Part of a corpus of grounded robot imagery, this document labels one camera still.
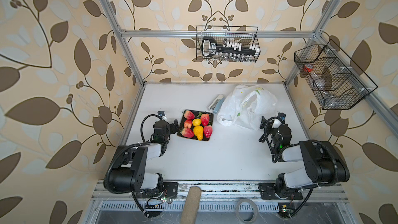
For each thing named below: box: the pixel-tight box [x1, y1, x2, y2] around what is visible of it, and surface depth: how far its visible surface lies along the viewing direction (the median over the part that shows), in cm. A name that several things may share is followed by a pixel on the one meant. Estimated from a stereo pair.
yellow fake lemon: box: [192, 118, 202, 127], surface depth 96 cm
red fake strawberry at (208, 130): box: [203, 125, 213, 138], surface depth 92 cm
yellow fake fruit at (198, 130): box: [193, 125, 204, 141], surface depth 91 cm
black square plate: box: [177, 109, 214, 142], surface depth 93 cm
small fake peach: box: [183, 118, 193, 129], surface depth 96 cm
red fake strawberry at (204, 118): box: [200, 113, 210, 127], surface depth 94 cm
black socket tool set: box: [201, 36, 260, 61], surface depth 86 cm
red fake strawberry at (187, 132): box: [181, 127, 195, 138], surface depth 92 cm
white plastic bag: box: [216, 84, 278, 131], surface depth 96 cm
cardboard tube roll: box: [180, 185, 202, 224], surface depth 69 cm
